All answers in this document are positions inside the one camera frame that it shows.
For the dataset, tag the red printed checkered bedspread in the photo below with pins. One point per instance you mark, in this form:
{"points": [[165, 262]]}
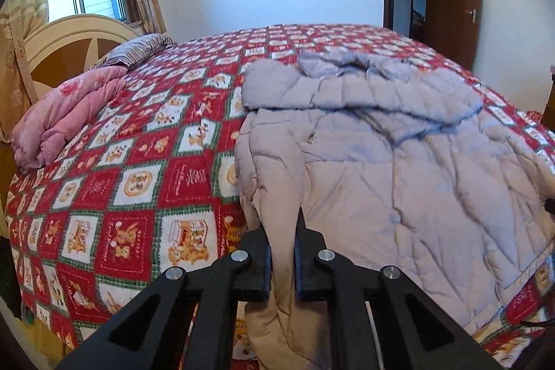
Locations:
{"points": [[143, 136]]}

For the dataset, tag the brown wooden cabinet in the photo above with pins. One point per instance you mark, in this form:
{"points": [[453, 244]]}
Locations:
{"points": [[550, 99]]}

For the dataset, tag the brown wooden door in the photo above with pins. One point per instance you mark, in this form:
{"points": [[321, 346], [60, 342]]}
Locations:
{"points": [[455, 27]]}

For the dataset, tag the striped pillow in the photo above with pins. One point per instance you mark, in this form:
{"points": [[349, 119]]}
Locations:
{"points": [[134, 49]]}

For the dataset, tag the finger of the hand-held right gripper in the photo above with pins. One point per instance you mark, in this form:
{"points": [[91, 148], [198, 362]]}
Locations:
{"points": [[550, 207]]}

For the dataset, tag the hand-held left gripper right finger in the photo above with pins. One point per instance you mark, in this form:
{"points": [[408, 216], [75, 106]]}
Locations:
{"points": [[305, 266]]}

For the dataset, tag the lilac quilted puffer jacket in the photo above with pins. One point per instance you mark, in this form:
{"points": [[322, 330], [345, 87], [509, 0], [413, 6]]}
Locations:
{"points": [[390, 179]]}

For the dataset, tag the pink folded quilt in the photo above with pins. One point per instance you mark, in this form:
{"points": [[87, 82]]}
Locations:
{"points": [[60, 110]]}

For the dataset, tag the cream and wood headboard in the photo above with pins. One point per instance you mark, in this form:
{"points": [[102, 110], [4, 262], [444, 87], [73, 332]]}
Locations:
{"points": [[78, 32]]}

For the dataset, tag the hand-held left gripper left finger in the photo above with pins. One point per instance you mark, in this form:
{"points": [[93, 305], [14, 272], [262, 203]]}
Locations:
{"points": [[256, 266]]}

